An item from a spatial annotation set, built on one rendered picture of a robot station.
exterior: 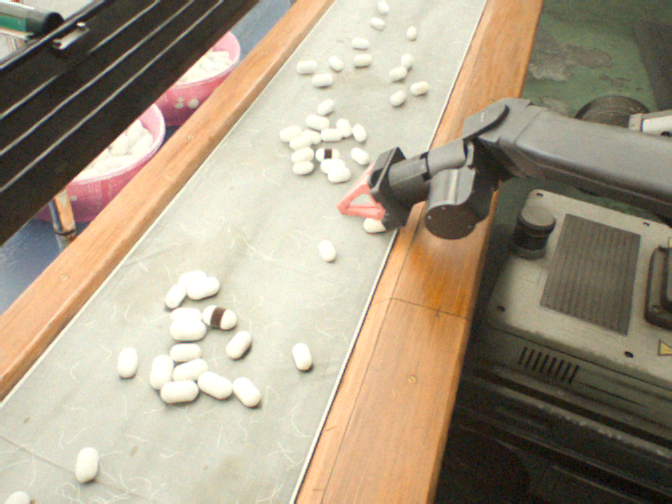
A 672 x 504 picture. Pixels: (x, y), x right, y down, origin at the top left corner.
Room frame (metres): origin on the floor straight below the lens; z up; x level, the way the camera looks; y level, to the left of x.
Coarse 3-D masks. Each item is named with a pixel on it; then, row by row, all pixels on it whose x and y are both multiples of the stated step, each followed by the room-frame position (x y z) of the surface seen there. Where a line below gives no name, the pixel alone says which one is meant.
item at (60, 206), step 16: (0, 0) 0.44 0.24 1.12; (16, 0) 0.61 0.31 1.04; (0, 16) 0.43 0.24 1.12; (16, 16) 0.43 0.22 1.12; (32, 16) 0.43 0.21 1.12; (48, 16) 0.43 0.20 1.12; (0, 32) 0.43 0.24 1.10; (16, 32) 0.43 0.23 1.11; (32, 32) 0.43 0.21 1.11; (80, 32) 0.44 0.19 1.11; (16, 48) 0.60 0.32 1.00; (64, 48) 0.42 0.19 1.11; (64, 192) 0.61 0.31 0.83; (64, 208) 0.61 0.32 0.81; (64, 224) 0.61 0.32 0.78; (64, 240) 0.60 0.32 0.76
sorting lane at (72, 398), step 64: (384, 0) 1.48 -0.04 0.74; (448, 0) 1.52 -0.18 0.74; (320, 64) 1.16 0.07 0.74; (384, 64) 1.19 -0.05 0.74; (448, 64) 1.22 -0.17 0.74; (256, 128) 0.93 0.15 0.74; (384, 128) 0.97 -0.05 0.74; (192, 192) 0.75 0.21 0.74; (256, 192) 0.77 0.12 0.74; (320, 192) 0.78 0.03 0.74; (128, 256) 0.61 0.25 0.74; (192, 256) 0.62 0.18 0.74; (256, 256) 0.63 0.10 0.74; (320, 256) 0.65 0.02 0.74; (384, 256) 0.66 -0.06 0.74; (128, 320) 0.51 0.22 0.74; (256, 320) 0.53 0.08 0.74; (320, 320) 0.54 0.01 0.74; (64, 384) 0.42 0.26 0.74; (128, 384) 0.42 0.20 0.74; (256, 384) 0.44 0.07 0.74; (320, 384) 0.45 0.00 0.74; (0, 448) 0.34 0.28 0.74; (64, 448) 0.35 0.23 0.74; (128, 448) 0.35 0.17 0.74; (192, 448) 0.36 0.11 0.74; (256, 448) 0.37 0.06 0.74
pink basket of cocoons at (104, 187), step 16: (160, 112) 0.89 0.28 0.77; (144, 128) 0.91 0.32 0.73; (160, 128) 0.86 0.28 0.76; (160, 144) 0.82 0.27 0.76; (144, 160) 0.78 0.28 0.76; (96, 176) 0.72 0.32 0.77; (112, 176) 0.73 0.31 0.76; (128, 176) 0.76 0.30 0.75; (80, 192) 0.72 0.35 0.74; (96, 192) 0.73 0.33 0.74; (112, 192) 0.75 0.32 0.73; (48, 208) 0.72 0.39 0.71; (80, 208) 0.73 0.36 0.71; (96, 208) 0.74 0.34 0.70
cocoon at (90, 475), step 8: (88, 448) 0.34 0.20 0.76; (80, 456) 0.33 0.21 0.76; (88, 456) 0.33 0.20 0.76; (96, 456) 0.33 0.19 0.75; (80, 464) 0.32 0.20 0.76; (88, 464) 0.32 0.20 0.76; (96, 464) 0.33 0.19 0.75; (80, 472) 0.32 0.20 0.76; (88, 472) 0.32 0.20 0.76; (96, 472) 0.32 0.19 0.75; (80, 480) 0.31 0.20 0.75; (88, 480) 0.31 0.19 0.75
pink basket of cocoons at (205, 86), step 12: (228, 36) 1.18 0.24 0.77; (216, 48) 1.19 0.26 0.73; (228, 48) 1.17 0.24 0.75; (228, 72) 1.06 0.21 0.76; (180, 84) 0.98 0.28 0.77; (192, 84) 0.99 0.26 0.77; (204, 84) 1.01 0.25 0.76; (216, 84) 1.04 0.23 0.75; (168, 96) 0.98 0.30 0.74; (180, 96) 0.99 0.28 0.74; (192, 96) 1.00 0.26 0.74; (204, 96) 1.02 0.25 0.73; (168, 108) 0.99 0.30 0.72; (180, 108) 1.00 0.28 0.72; (168, 120) 1.00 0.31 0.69; (180, 120) 1.01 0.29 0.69
